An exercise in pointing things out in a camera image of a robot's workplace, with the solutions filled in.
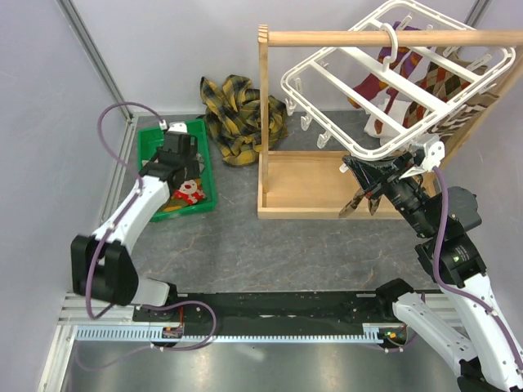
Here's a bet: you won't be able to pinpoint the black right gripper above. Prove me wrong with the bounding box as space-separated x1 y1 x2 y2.
347 149 437 236

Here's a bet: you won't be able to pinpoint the red white snowman sock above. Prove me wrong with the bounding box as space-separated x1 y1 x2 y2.
172 179 206 206

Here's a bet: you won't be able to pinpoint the beige brown argyle sock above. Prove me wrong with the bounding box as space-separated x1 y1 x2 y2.
338 188 364 219
368 196 382 216

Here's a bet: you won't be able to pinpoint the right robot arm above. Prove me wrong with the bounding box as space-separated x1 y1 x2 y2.
342 153 522 391

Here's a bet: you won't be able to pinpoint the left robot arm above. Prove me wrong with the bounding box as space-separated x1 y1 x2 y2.
70 131 200 321

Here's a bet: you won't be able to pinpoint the wooden hanger stand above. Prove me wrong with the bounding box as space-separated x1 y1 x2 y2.
257 24 522 220

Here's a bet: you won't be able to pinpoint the white plastic sock hanger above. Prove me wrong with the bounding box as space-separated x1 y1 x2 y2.
267 1 522 161

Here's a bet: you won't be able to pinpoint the olive brown patterned sock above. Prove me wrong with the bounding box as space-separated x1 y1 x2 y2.
158 191 206 212

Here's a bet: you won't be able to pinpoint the green plastic bin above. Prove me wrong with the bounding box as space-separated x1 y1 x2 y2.
137 118 217 223

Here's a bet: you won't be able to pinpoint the yellow plaid cloth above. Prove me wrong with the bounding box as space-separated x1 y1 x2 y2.
199 74 262 167

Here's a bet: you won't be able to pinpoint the maroon orange sock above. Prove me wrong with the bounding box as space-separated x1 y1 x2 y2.
353 73 388 100

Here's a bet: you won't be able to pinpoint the brown white striped sock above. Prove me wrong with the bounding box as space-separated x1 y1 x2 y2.
429 91 499 143

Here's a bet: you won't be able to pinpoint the purple striped sock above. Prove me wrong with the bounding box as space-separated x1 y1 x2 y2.
378 21 421 78

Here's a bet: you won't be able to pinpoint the aluminium corner profile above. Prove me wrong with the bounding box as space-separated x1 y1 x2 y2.
56 0 124 103

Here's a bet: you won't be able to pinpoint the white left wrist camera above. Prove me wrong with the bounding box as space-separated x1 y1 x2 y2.
159 119 188 134

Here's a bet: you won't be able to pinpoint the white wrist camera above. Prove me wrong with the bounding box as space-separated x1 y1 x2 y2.
400 134 445 179
159 119 188 134

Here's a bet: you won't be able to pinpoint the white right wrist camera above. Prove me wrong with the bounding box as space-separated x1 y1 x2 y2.
400 134 445 179

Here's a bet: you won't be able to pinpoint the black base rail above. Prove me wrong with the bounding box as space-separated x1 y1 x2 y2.
134 287 409 340

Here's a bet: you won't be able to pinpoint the white slotted cable duct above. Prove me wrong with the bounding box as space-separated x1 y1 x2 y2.
76 325 383 344

